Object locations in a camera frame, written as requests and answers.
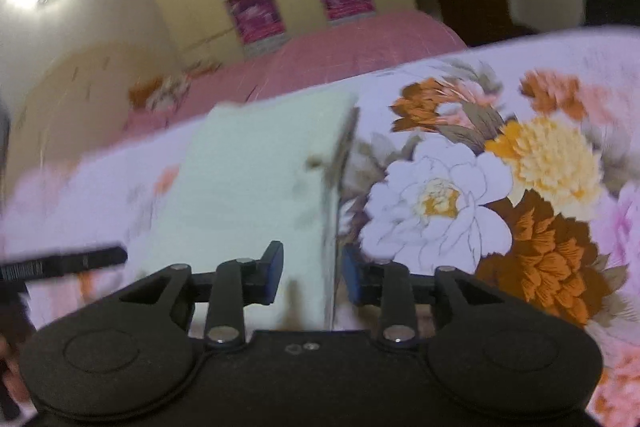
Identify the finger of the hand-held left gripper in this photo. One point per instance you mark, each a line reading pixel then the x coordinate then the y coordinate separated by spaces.
pixel 65 263

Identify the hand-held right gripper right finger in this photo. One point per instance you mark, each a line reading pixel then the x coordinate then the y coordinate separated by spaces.
pixel 351 277

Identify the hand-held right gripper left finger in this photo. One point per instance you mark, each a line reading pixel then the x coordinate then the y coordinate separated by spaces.
pixel 273 272

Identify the pale green small cloth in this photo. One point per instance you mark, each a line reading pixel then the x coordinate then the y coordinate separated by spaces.
pixel 250 177

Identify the grey cloth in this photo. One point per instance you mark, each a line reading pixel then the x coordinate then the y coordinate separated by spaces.
pixel 4 142

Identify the floral printed blanket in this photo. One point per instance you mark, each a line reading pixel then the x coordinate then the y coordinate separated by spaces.
pixel 500 187

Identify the cream curved headboard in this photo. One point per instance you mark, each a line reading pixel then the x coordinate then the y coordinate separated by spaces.
pixel 75 82

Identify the orange patterned pillow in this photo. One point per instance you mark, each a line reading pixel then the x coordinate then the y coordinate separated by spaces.
pixel 165 89

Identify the pink bedspread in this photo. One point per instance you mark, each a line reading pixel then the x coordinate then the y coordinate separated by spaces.
pixel 350 47

